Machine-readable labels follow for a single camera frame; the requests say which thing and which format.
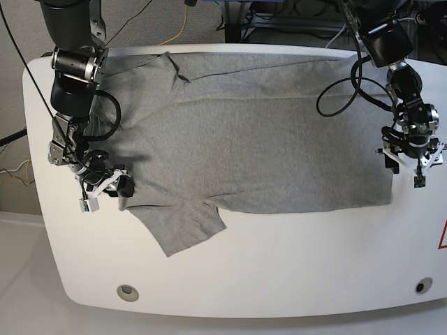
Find white cable on floor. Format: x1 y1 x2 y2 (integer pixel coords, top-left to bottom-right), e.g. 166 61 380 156
326 29 346 49

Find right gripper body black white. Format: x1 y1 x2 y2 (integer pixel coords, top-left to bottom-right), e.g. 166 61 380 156
75 165 132 199

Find red triangle sticker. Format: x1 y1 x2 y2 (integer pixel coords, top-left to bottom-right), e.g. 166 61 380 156
438 221 447 250

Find black table leg post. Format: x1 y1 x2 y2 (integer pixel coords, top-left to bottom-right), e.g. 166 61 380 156
224 22 243 44

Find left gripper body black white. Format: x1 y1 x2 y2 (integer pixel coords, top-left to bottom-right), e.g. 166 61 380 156
376 137 446 178

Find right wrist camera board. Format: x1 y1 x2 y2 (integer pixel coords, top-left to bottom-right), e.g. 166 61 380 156
79 198 99 213

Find grey T-shirt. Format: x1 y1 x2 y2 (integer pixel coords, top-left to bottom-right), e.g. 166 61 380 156
96 53 393 256

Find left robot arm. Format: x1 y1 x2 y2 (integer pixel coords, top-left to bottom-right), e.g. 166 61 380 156
331 1 446 188

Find yellow white cables at left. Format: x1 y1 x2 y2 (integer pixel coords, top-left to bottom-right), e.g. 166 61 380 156
0 158 33 188

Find table cable grommet hole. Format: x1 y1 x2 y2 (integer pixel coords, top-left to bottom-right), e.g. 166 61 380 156
415 277 433 295

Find aluminium frame rail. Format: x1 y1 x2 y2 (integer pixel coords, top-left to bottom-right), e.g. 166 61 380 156
223 0 418 57

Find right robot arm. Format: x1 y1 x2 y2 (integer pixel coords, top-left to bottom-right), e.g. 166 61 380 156
40 0 134 212

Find yellow cable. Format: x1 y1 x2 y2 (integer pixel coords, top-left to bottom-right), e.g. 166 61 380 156
159 5 189 46

